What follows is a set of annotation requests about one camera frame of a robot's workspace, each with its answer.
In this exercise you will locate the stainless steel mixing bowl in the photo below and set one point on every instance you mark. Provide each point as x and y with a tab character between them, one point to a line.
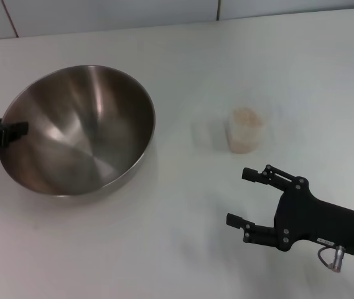
80	134

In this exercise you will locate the transparent plastic cup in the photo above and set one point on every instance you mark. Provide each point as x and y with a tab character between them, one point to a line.
229	134

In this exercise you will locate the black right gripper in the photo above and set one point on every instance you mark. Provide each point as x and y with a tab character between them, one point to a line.
313	218

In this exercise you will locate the uncooked white rice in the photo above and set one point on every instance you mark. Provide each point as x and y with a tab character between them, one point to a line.
246	130

